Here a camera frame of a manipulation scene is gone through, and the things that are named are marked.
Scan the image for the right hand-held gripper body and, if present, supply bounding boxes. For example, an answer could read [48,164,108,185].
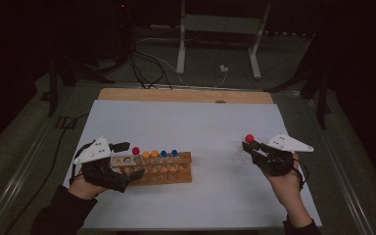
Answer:
[259,132,315,177]

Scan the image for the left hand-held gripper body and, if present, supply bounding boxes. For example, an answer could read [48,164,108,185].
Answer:
[72,135,131,194]

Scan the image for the wooden test tube rack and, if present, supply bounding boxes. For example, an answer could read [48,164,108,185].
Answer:
[111,151,193,187]

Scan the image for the person's left hand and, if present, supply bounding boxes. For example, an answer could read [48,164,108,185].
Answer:
[67,171,108,201]

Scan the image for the person's right hand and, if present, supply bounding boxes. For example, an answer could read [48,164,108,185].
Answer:
[263,153,306,213]

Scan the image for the white table mat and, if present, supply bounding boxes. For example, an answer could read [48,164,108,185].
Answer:
[62,99,323,231]

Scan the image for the black stand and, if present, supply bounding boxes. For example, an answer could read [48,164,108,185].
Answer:
[263,32,332,130]
[47,55,116,118]

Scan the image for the dark equipment tower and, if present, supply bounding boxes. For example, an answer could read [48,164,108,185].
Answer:
[111,0,135,63]

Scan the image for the grey metal stand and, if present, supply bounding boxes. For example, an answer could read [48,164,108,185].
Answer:
[175,0,272,80]

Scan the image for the right hand-held gripper cable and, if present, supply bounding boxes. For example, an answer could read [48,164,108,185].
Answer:
[292,158,309,192]

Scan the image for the hand-held gripper cable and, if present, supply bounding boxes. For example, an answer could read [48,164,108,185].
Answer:
[292,158,309,192]
[69,141,94,184]

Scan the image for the left hand-held gripper cable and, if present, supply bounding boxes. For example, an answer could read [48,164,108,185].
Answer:
[69,141,94,184]

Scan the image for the black floor cable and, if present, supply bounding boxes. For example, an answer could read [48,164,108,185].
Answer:
[4,113,89,235]

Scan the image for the metal floor rail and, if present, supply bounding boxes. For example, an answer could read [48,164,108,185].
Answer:
[302,97,373,235]
[0,117,67,235]

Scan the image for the black cable bundle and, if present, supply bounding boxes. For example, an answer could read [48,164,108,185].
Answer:
[128,42,174,90]

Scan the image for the white cable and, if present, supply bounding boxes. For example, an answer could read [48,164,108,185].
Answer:
[136,37,229,88]

